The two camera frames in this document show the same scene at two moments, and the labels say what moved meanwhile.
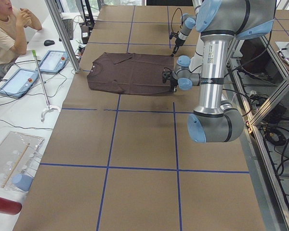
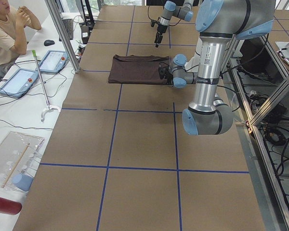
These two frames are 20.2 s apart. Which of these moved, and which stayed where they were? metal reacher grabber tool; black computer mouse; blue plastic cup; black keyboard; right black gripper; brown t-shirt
Moved: brown t-shirt; right black gripper
Stayed: black keyboard; black computer mouse; blue plastic cup; metal reacher grabber tool
